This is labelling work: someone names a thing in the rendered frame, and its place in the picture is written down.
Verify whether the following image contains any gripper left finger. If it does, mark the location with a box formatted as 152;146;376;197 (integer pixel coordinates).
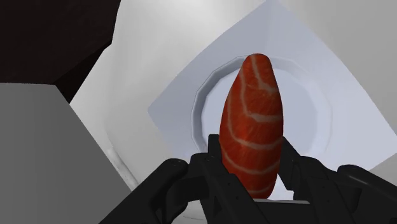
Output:
99;134;261;224

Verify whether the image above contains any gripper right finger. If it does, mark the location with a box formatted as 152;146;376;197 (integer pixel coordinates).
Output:
277;137;397;224

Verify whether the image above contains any red salmon piece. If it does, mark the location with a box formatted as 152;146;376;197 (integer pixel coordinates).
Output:
218;53;284;200

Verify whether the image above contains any white square plate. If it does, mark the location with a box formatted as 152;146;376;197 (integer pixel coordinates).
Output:
147;0;397;201

